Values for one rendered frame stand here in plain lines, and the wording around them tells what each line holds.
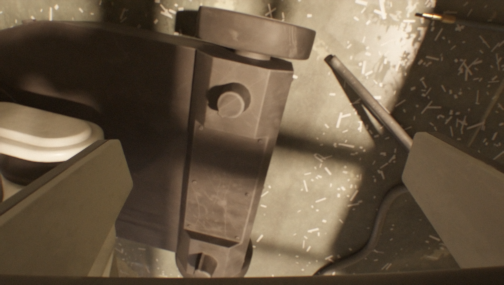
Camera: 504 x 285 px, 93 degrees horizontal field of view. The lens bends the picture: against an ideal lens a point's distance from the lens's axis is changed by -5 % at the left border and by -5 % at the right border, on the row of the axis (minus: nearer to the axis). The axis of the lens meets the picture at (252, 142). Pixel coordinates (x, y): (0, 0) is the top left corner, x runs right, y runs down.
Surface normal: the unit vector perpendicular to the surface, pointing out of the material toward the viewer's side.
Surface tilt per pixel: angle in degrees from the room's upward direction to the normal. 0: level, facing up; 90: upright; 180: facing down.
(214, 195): 0
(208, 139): 0
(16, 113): 90
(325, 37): 0
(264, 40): 12
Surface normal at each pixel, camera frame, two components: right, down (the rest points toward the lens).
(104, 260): 0.18, -0.98
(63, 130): 0.20, -0.88
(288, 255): -0.11, 0.41
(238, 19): -0.31, 0.33
